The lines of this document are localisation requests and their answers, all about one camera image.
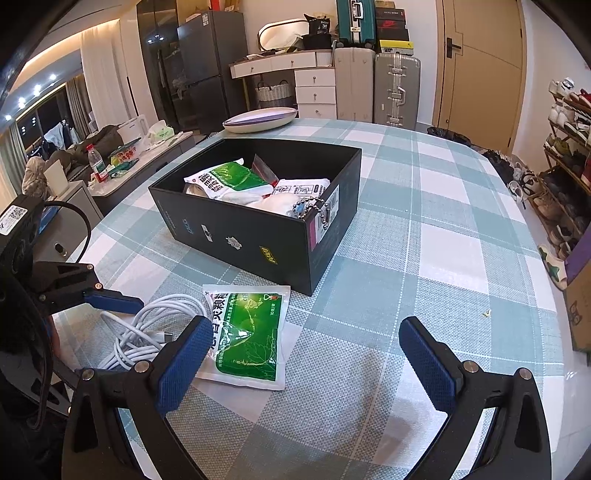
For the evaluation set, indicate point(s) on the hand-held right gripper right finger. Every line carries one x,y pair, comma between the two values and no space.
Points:
425,360

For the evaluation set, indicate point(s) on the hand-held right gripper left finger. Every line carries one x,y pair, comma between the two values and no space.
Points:
184,360

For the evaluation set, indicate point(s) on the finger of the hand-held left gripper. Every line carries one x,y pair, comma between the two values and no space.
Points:
115,302
62,383

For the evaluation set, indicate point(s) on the green white medicine packet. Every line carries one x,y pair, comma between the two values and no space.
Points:
249,341
231,177

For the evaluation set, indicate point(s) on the black cardboard box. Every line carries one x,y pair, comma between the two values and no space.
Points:
240,240

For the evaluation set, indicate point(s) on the white plush toy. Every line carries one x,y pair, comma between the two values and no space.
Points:
281,203

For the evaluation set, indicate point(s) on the clear zip bag red seal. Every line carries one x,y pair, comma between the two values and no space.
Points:
263,168

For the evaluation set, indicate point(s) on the white printed packet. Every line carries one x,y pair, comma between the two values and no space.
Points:
300,189

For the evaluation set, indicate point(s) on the grey cabinet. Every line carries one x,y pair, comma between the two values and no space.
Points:
69,217

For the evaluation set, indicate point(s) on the pile of clothes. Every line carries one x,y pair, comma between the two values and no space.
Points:
74,152

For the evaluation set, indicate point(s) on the plastic water bottle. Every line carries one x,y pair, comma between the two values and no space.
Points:
97,164

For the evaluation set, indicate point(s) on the red green snack packet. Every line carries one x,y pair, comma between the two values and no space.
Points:
124,159

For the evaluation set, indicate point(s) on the white top side counter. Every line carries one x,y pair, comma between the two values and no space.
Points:
152,154

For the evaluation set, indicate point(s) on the white kettle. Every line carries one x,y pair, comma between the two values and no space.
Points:
134,129

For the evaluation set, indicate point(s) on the white green slipper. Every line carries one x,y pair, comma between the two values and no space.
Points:
551,267

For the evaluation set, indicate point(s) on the brown cardboard box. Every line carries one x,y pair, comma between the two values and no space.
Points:
579,314

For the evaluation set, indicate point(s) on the white curtain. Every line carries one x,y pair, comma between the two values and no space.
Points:
104,83

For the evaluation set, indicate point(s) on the green white tissue box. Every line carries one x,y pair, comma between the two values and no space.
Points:
161,131

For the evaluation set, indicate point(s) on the purple bag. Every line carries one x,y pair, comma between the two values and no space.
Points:
581,258

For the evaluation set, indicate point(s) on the dark glass cabinet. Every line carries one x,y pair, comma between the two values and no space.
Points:
157,69

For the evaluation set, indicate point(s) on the black garbage bag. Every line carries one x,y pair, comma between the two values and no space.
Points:
448,136

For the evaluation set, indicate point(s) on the white oval plate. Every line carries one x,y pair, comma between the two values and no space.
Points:
258,121

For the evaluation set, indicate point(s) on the bamboo shoe rack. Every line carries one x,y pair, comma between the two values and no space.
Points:
548,161

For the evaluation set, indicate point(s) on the dark grey fridge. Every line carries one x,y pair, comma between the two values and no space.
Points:
207,69

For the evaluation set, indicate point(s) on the woven basket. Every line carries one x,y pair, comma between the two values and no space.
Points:
274,97

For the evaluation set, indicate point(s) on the beige door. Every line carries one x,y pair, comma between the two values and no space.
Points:
480,83

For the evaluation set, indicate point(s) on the silver suitcase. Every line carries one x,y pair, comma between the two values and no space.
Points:
397,78

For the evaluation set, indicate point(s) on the beige suitcase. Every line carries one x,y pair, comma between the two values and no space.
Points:
354,83

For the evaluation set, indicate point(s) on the rows of shoes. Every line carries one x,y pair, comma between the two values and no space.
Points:
572,115

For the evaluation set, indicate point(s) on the white dresser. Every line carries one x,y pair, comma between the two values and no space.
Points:
314,92

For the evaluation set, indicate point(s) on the oval mirror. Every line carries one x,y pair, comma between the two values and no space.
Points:
281,34

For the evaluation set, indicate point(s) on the black yellow shoe box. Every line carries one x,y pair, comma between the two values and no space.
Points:
396,46

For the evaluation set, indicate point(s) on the black shoe box red print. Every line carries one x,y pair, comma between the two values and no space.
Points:
392,23

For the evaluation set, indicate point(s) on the teal suitcase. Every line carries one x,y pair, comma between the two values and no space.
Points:
364,23

